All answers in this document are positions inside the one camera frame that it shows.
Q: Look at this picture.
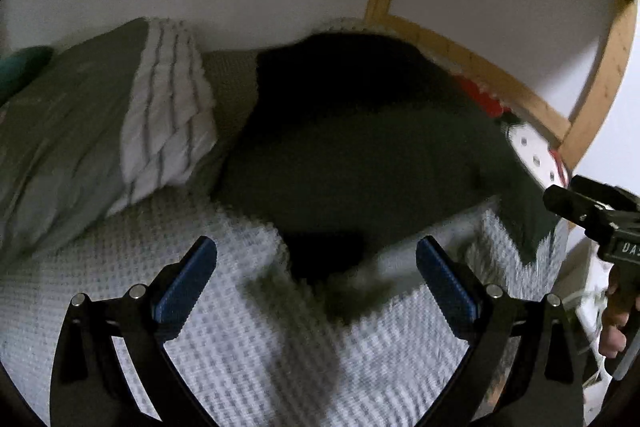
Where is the wooden bed frame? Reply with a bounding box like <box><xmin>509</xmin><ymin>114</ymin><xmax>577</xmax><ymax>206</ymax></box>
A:
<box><xmin>366</xmin><ymin>0</ymin><xmax>639</xmax><ymax>168</ymax></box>

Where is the large black jacket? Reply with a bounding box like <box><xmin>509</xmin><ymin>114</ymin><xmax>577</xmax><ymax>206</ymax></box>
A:
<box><xmin>210</xmin><ymin>32</ymin><xmax>558</xmax><ymax>322</ymax></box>

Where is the black white checkered bedsheet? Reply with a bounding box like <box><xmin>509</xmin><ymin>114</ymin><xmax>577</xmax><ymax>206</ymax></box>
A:
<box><xmin>0</xmin><ymin>185</ymin><xmax>572</xmax><ymax>427</ymax></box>

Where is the grey striped duvet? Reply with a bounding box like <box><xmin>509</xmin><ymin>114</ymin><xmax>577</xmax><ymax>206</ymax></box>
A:
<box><xmin>1</xmin><ymin>17</ymin><xmax>217</xmax><ymax>264</ymax></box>

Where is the person right hand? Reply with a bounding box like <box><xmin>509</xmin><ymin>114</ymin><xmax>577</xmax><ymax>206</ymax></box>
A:
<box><xmin>599</xmin><ymin>265</ymin><xmax>639</xmax><ymax>359</ymax></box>

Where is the teal pillow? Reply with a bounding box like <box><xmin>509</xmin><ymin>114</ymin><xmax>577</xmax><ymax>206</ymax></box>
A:
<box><xmin>0</xmin><ymin>46</ymin><xmax>54</xmax><ymax>105</ymax></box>

